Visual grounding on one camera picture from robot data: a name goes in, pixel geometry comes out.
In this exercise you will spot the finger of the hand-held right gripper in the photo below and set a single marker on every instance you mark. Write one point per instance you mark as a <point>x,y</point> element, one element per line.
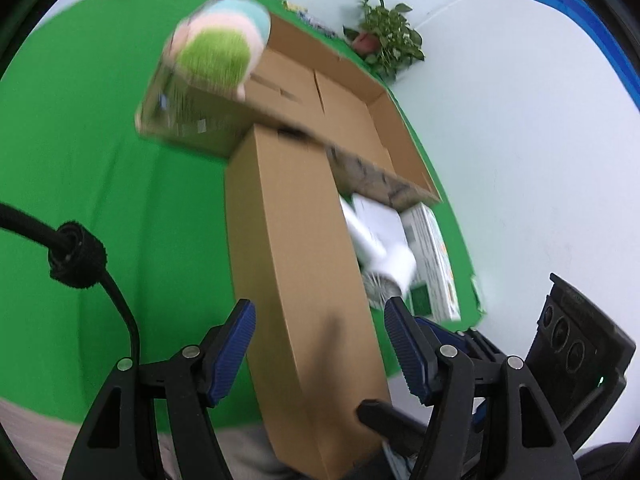
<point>392,425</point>
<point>465,342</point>

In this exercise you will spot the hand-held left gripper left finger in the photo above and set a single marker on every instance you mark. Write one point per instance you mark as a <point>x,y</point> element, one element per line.
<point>234,350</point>

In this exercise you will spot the white plastic device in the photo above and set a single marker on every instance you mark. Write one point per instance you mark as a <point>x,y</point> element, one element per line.
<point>380,245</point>

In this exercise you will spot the colourful snack packet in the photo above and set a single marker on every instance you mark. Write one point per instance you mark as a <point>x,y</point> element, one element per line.
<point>315,20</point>

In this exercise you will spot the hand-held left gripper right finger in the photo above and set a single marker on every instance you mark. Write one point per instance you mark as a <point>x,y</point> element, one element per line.
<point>405,350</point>

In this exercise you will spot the white printed box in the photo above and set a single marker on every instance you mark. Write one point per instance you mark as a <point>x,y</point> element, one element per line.
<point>430,260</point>

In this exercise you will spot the white slatted object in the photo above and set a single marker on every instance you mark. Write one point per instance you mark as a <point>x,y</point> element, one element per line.
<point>380,287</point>

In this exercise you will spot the pastel striped plush toy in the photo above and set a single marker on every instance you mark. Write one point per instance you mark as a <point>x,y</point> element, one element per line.
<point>220,45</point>

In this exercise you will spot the potted plant with red pot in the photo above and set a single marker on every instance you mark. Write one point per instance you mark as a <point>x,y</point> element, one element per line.
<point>387,35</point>

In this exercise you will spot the long flat cardboard box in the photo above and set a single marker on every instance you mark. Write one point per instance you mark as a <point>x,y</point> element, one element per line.
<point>295,270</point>

